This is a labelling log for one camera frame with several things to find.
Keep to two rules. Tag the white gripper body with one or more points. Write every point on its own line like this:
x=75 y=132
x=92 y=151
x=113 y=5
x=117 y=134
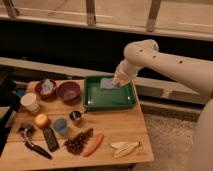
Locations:
x=126 y=71

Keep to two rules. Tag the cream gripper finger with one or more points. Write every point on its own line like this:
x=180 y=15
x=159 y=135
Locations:
x=115 y=81
x=122 y=84

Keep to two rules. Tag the blue sponge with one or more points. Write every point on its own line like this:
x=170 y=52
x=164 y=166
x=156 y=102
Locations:
x=107 y=83

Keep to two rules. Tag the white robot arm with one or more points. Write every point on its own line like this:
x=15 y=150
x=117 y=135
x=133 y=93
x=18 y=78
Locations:
x=196 y=74

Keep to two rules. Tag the small metal cup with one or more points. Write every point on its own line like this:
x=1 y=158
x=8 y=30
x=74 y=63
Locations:
x=76 y=117

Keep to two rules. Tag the blue plastic cup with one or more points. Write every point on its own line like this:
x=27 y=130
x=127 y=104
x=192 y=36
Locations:
x=60 y=126

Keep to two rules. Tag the white paper cup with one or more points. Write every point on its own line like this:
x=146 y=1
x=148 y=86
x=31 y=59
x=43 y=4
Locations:
x=29 y=101

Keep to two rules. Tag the green plastic tray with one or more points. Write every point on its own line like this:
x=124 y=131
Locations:
x=96 y=99

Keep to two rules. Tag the purple bowl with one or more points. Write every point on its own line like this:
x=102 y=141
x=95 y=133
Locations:
x=68 y=91

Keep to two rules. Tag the orange carrot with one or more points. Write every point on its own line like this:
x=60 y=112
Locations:
x=95 y=145

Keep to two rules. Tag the yellow corn cob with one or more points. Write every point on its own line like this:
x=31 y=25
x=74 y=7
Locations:
x=123 y=148

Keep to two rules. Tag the red bowl with plastic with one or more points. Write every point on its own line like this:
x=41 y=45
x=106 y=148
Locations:
x=46 y=88

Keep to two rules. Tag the bunch of dark grapes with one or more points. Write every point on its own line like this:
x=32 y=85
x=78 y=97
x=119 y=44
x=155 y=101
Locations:
x=77 y=144

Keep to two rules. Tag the orange apple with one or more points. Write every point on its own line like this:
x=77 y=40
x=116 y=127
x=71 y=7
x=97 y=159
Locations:
x=42 y=121

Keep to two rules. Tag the black remote control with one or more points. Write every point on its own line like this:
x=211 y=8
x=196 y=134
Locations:
x=50 y=138

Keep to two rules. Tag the black stand at left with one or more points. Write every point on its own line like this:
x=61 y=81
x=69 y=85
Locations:
x=8 y=98

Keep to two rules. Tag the black handled can opener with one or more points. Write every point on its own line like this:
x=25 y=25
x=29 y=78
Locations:
x=26 y=130

